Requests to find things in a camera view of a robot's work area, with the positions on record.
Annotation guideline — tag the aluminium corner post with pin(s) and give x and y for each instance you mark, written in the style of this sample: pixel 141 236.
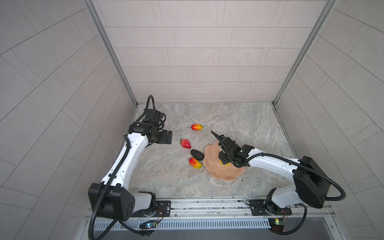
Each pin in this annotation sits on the aluminium corner post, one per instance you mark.
pixel 324 15
pixel 90 7

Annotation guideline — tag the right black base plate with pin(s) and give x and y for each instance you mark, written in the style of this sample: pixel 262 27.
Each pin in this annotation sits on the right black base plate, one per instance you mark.
pixel 260 208

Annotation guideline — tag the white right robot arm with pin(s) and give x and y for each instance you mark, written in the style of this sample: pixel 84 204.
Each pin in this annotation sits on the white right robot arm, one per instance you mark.
pixel 310 184

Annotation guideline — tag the left circuit board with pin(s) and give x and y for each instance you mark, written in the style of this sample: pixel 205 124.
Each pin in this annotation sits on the left circuit board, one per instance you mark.
pixel 148 225

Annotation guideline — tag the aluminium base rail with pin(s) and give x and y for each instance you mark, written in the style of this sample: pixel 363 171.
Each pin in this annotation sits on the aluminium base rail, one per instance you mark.
pixel 200 214

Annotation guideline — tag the circuit board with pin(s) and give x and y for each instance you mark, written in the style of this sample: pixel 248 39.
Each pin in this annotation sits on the circuit board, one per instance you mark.
pixel 277 225
pixel 148 225

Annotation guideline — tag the right circuit board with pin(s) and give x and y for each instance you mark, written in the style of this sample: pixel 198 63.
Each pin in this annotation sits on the right circuit board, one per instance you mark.
pixel 277 225

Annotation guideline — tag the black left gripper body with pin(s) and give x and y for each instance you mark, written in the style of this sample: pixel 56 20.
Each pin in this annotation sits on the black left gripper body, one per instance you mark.
pixel 161 136

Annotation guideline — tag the red yellow mango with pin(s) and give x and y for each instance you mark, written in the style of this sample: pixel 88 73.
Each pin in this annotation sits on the red yellow mango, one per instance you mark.
pixel 195 163
pixel 196 127

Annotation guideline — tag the dark avocado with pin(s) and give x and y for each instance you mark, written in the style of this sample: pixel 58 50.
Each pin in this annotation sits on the dark avocado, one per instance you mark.
pixel 199 156

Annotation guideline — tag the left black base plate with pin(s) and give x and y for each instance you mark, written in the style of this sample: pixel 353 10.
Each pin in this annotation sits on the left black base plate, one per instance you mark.
pixel 162 209

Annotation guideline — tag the left aluminium corner post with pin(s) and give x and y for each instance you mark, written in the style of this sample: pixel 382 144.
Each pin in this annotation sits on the left aluminium corner post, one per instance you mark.
pixel 90 7

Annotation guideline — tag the red strawberry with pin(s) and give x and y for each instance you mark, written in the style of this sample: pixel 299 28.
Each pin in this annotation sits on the red strawberry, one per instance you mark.
pixel 185 144

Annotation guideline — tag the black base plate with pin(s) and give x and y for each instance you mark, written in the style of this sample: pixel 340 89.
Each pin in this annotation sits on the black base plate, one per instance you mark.
pixel 162 209
pixel 260 208

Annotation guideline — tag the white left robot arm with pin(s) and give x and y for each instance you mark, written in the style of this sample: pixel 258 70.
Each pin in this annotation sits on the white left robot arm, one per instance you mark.
pixel 110 198

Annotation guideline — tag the peach scalloped fruit bowl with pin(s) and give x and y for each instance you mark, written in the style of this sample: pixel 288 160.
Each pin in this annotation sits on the peach scalloped fruit bowl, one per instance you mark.
pixel 215 167

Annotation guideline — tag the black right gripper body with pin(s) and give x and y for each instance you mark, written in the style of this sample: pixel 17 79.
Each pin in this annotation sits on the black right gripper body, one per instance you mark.
pixel 221 157

